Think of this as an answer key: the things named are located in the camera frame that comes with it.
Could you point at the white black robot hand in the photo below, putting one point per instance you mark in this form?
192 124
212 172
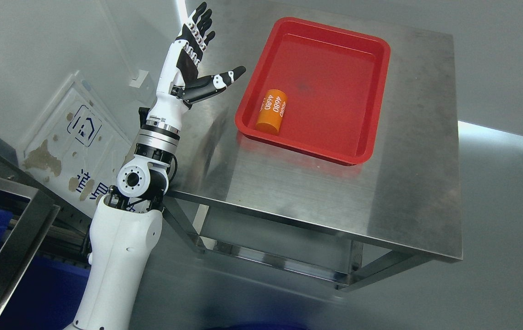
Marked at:
179 85

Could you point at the orange cylindrical capacitor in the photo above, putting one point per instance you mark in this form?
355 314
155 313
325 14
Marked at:
271 112

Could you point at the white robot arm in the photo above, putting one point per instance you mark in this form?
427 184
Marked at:
125 228

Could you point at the metal shelf rack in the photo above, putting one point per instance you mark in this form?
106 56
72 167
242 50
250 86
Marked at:
41 220

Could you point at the white sign board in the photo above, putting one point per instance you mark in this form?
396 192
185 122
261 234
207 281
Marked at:
73 144

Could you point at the red plastic tray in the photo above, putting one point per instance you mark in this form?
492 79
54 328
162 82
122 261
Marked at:
335 81

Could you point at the blue bin lower left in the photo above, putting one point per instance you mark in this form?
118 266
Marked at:
37 292

